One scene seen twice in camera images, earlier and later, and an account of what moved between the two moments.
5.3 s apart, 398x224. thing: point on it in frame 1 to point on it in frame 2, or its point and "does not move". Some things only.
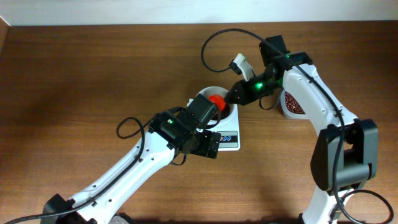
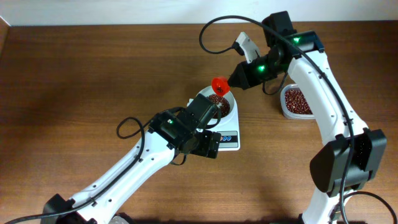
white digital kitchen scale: x=229 y=130 does not move
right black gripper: x=237 y=94 to x=244 y=74
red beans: x=291 y=104 does not move
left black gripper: x=203 y=109 does not move
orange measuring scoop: x=219 y=100 to x=220 y=85
